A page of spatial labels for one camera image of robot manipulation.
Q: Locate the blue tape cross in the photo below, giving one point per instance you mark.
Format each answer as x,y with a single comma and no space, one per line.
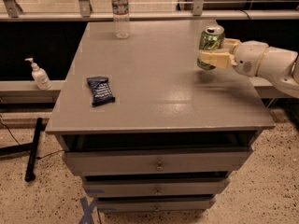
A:
91,214

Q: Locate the bottom grey drawer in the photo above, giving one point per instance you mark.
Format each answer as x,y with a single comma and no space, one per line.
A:
155,204

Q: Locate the white pump dispenser bottle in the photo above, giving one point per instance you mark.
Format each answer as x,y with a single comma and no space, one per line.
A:
39,75

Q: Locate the middle grey drawer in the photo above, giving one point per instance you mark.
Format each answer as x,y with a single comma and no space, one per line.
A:
155,187

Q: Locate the clear plastic water bottle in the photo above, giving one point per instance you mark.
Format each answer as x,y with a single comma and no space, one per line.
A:
120,10

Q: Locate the metal window bracket right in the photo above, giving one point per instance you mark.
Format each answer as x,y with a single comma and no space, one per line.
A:
198,0

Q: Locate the black floor stand bar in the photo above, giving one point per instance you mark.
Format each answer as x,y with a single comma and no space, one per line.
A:
30,148

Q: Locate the metal window bracket middle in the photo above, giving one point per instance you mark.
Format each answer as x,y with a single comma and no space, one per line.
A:
85,8

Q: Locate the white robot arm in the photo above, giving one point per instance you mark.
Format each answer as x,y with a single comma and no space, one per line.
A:
280,68

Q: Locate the top grey drawer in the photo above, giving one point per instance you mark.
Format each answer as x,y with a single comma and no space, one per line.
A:
158,161

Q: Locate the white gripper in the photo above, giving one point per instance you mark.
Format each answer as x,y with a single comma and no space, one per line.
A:
249,58

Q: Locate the metal window bracket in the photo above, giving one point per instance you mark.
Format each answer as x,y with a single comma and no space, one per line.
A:
13,9
198,0
85,8

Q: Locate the dark blue snack bar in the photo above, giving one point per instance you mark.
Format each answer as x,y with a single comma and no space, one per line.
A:
101,91

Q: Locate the green soda can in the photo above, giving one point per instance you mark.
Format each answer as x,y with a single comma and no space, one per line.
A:
211,38

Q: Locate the grey drawer cabinet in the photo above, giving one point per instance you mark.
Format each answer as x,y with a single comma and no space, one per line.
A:
162,99

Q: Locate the grey drawer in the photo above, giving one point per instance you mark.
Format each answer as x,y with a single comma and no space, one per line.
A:
155,187
155,204
158,161

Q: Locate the metal window bracket left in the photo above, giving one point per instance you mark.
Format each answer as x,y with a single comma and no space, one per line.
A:
13,9

